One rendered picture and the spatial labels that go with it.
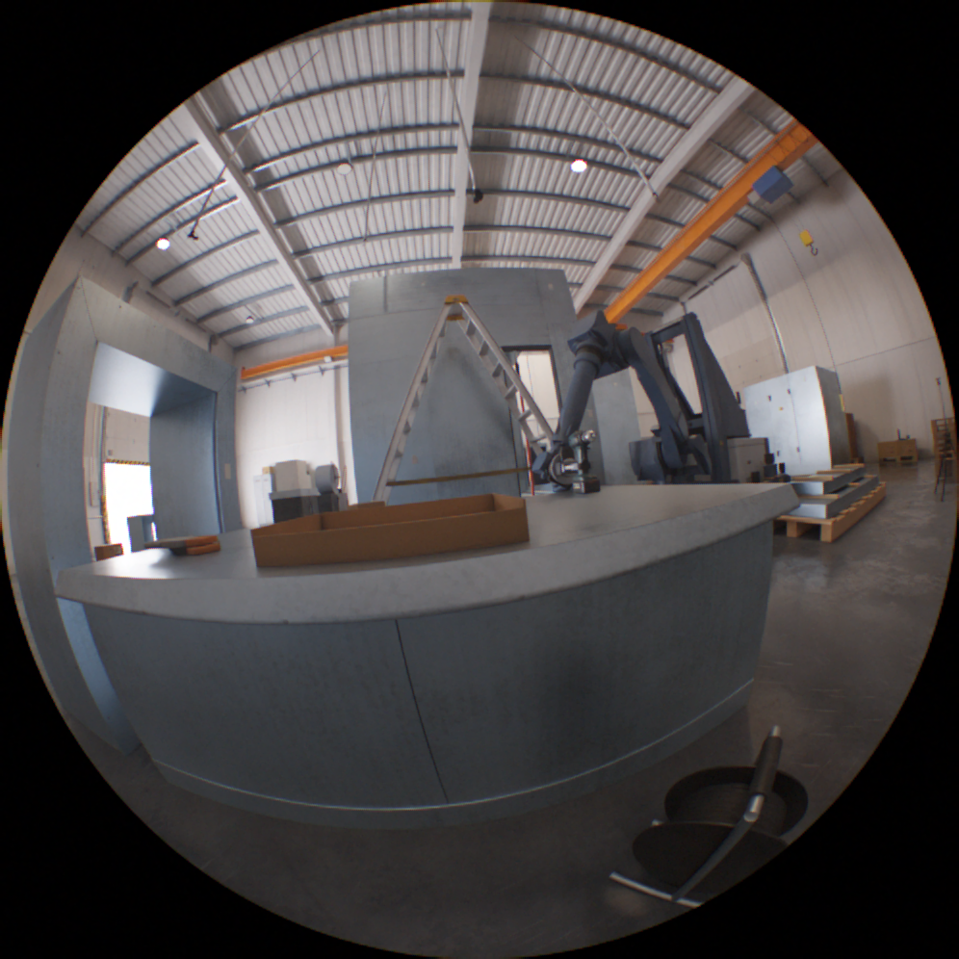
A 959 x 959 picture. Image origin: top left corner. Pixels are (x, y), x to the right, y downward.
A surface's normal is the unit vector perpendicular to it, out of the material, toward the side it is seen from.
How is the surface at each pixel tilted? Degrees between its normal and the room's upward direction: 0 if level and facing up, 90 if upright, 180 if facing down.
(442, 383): 90
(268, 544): 90
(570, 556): 67
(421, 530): 90
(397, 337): 90
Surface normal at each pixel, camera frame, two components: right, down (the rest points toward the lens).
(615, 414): -0.25, 0.03
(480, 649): 0.15, -0.02
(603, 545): 0.10, -0.40
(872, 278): -0.99, 0.11
